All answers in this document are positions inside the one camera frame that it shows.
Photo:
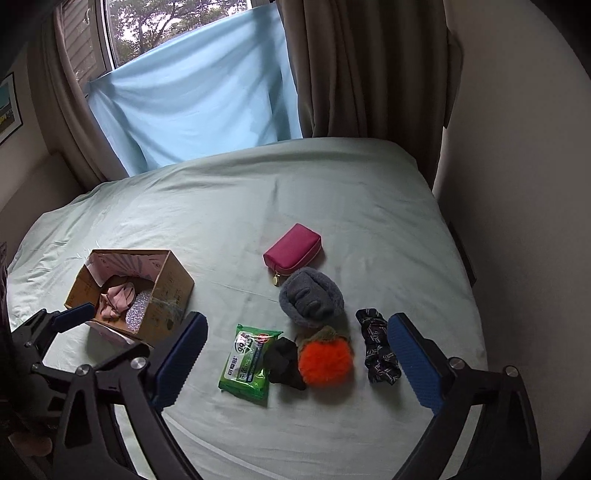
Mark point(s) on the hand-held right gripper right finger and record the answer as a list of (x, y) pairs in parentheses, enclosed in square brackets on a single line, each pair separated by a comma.
[(415, 364)]

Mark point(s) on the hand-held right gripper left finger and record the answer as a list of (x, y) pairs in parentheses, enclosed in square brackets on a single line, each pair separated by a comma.
[(181, 357)]

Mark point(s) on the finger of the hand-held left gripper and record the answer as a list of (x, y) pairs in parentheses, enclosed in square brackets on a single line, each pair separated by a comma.
[(69, 318)]

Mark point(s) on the cardboard box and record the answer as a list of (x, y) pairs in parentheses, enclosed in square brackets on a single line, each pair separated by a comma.
[(166, 295)]

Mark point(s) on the dark patterned scrunchie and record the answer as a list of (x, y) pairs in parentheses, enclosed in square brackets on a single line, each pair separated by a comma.
[(376, 346)]

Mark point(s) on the pink cloth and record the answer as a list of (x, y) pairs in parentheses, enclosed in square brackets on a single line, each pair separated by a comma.
[(115, 300)]

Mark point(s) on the silver glitter pouch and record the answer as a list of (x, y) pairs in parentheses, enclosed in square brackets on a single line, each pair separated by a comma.
[(141, 309)]

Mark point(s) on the green wet wipes pack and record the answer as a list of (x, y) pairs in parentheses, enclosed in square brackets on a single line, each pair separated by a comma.
[(247, 364)]

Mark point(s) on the orange fur pompom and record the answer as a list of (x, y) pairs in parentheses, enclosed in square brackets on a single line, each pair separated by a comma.
[(324, 362)]

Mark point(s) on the black scrunchie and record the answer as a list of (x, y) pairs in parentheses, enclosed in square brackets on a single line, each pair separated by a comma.
[(282, 364)]

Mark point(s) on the magenta zip pouch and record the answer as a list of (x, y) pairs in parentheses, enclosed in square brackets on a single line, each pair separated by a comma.
[(293, 247)]

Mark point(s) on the light green bed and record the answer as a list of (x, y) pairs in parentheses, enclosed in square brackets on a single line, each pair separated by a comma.
[(300, 194)]

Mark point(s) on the brown curtain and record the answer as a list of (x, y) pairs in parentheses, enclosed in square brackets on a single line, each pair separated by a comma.
[(69, 115), (364, 69)]

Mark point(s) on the light blue sheet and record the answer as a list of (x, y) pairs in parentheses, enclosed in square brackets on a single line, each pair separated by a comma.
[(194, 92)]

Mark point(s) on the window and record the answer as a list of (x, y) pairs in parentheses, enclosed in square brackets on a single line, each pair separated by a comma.
[(138, 32)]

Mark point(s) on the framed wall picture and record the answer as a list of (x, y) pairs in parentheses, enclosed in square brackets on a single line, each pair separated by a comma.
[(9, 108)]

